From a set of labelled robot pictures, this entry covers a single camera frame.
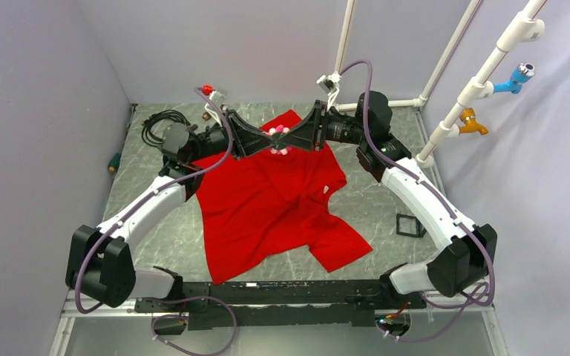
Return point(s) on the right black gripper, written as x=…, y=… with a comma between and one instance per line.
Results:
x=309, y=133

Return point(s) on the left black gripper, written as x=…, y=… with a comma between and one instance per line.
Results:
x=246, y=139

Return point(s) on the pink flower plush brooch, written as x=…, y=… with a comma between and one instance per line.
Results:
x=279, y=148

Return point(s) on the red t-shirt garment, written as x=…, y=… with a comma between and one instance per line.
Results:
x=270, y=203

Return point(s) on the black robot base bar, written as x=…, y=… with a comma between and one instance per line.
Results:
x=283, y=303

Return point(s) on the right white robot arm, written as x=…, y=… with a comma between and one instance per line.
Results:
x=464, y=250

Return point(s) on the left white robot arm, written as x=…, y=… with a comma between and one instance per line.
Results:
x=101, y=270

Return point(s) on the orange pipe tap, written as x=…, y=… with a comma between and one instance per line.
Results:
x=470, y=124

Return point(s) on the blue pipe tap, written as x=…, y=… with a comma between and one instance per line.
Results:
x=520, y=75

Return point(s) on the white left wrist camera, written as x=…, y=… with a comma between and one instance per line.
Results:
x=215, y=95

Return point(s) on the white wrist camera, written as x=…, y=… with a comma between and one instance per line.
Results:
x=330, y=85
x=215, y=95

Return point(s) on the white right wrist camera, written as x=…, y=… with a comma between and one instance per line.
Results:
x=330, y=85

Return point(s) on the green handle tool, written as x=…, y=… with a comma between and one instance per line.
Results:
x=113, y=164

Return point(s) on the small black square frame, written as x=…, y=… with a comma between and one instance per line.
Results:
x=409, y=226

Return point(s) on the white pvc pipe frame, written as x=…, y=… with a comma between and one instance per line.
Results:
x=437, y=57

